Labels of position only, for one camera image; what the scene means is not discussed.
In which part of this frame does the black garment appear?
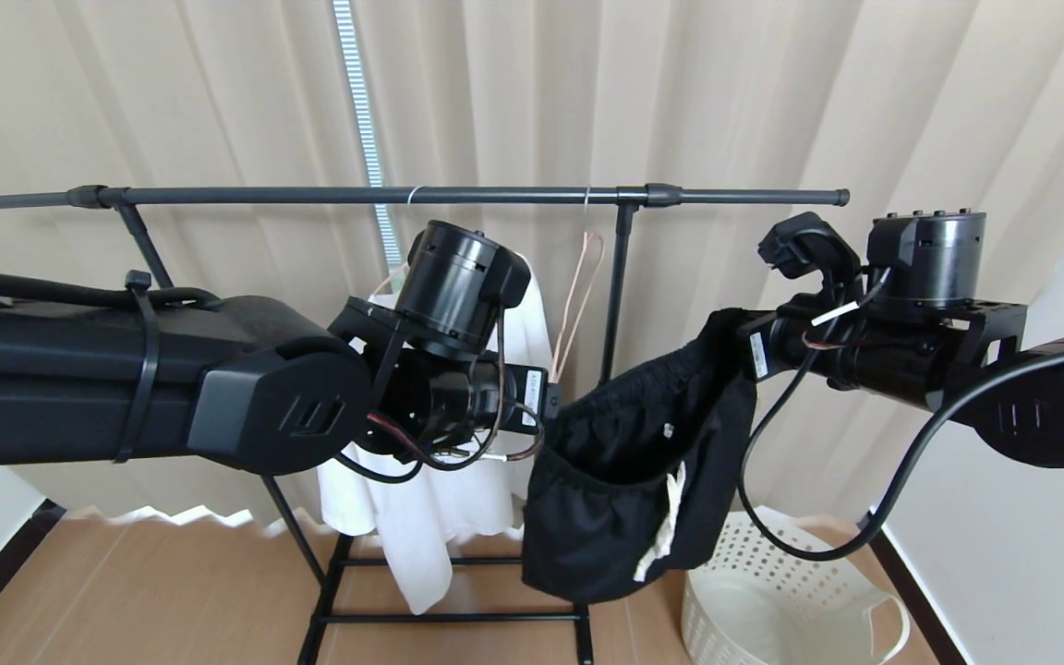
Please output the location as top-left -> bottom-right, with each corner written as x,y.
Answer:
520,308 -> 760,607

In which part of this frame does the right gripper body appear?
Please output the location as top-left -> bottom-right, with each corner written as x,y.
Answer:
738,296 -> 962,413

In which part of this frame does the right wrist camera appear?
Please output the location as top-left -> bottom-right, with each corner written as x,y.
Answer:
757,211 -> 865,302

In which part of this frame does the black cable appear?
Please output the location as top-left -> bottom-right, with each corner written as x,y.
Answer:
332,305 -> 548,487
737,277 -> 1064,563

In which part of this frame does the pink clothes hanger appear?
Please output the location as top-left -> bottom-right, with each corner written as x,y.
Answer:
368,186 -> 425,298
549,188 -> 607,381

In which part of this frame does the white laundry basket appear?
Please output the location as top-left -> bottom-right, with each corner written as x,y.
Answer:
680,507 -> 913,665

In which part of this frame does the beige curtain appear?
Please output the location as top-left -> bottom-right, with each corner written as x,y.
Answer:
0,0 -> 1064,527

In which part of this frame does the white printed t-shirt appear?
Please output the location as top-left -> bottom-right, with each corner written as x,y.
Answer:
317,266 -> 557,616

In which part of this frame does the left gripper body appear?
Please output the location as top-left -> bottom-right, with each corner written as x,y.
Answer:
375,349 -> 563,465

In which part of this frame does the black clothes rack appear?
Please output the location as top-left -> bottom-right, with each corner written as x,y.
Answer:
0,183 -> 852,665

